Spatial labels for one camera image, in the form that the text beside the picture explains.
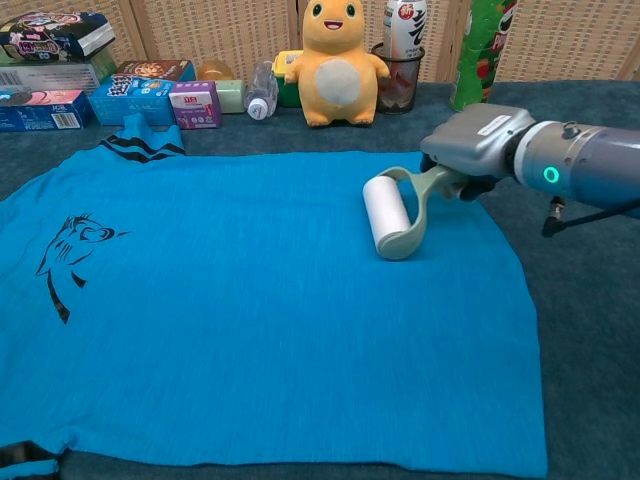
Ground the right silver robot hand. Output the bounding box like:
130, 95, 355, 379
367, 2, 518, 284
419, 103, 536, 202

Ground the pale green lint roller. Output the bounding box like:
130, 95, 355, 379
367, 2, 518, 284
362, 165, 466, 262

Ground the green chips can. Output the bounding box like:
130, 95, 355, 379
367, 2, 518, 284
448, 0, 519, 112

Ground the black mesh pen holder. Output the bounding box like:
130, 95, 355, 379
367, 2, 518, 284
370, 42, 426, 115

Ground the drink bottle with black cap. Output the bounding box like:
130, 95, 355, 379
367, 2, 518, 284
383, 0, 429, 59

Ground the orange plush toy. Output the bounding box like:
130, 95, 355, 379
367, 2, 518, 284
283, 0, 391, 129

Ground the green box with yellow lid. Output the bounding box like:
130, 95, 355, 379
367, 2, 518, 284
271, 48, 306, 109

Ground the dark blue table mat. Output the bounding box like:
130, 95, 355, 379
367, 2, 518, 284
0, 79, 640, 480

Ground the clear plastic water bottle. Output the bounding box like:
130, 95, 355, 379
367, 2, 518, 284
243, 60, 280, 121

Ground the pale green box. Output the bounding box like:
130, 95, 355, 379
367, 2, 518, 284
215, 79, 247, 115

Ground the orange ball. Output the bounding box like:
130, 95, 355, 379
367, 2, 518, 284
197, 58, 235, 82

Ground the woven folding screen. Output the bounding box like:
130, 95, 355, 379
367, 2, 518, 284
0, 0, 640, 84

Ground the small purple box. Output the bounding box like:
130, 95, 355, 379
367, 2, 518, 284
168, 80, 224, 131

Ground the blue cat print t-shirt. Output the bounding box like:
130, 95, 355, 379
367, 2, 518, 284
0, 113, 550, 480

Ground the brown cookie box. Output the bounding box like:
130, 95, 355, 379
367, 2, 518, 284
113, 59, 197, 84

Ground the green and white box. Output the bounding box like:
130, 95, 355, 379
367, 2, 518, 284
0, 48, 119, 96

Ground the pink and blue cookie box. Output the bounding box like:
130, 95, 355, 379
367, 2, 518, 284
0, 88, 96, 133

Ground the black and purple snack box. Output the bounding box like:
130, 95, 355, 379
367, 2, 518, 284
0, 12, 117, 65

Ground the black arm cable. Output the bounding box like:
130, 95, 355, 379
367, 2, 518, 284
541, 197, 640, 239

